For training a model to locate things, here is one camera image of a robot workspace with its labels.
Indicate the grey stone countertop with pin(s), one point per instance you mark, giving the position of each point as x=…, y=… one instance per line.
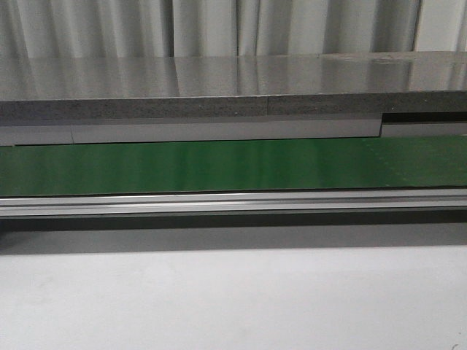
x=67, y=89

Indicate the green conveyor belt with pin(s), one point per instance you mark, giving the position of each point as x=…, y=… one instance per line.
x=233, y=166

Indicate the grey conveyor back panel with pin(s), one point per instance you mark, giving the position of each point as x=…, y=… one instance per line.
x=305, y=126

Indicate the white pleated curtain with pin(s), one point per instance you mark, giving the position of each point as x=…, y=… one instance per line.
x=119, y=29

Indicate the aluminium conveyor front rail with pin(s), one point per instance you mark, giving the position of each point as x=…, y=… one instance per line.
x=232, y=202

